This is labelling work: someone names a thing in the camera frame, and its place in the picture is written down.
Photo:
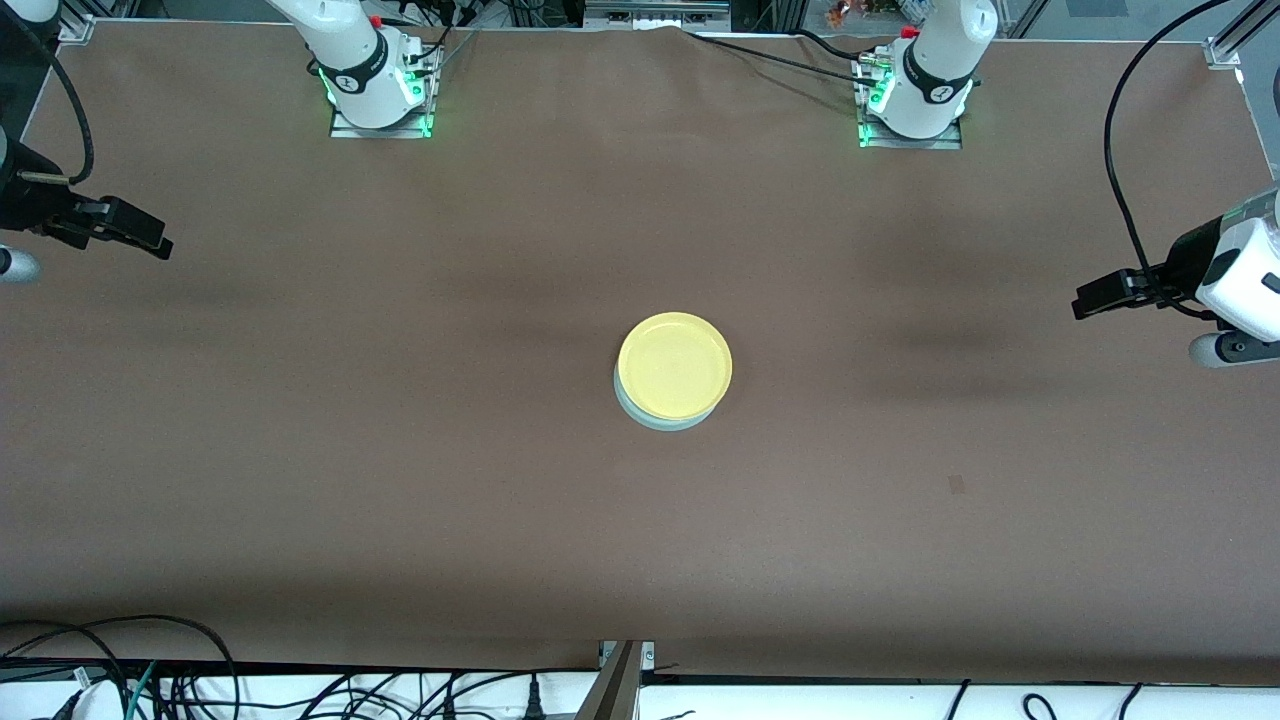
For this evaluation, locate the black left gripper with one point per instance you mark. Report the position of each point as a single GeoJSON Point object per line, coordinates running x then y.
{"type": "Point", "coordinates": [1183, 262]}

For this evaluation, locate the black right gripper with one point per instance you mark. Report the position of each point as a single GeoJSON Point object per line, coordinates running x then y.
{"type": "Point", "coordinates": [28, 205]}

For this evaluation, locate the yellow round plate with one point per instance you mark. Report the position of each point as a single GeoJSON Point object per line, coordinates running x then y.
{"type": "Point", "coordinates": [675, 365]}

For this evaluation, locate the pale green round plate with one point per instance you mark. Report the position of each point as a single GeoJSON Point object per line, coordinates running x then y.
{"type": "Point", "coordinates": [660, 424]}

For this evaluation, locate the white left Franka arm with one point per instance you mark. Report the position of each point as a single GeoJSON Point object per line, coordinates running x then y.
{"type": "Point", "coordinates": [940, 60]}

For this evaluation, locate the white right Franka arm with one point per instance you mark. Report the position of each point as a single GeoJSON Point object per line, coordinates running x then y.
{"type": "Point", "coordinates": [355, 60]}

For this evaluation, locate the white plastic device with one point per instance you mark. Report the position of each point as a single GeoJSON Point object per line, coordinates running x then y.
{"type": "Point", "coordinates": [100, 703]}

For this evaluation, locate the brown table cover mat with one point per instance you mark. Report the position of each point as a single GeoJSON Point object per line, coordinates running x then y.
{"type": "Point", "coordinates": [640, 540]}

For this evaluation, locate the black power plug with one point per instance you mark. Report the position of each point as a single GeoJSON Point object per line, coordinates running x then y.
{"type": "Point", "coordinates": [534, 700]}

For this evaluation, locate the aluminium frame corner bracket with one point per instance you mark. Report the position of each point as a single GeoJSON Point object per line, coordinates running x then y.
{"type": "Point", "coordinates": [78, 28]}
{"type": "Point", "coordinates": [1224, 54]}

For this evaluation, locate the grey metal frame rail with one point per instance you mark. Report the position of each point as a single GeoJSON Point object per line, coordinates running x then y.
{"type": "Point", "coordinates": [655, 12]}

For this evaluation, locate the small metal corner bracket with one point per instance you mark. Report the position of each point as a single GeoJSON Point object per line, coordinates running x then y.
{"type": "Point", "coordinates": [649, 655]}

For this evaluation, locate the aluminium profile post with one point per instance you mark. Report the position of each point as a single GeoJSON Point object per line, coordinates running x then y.
{"type": "Point", "coordinates": [612, 690]}

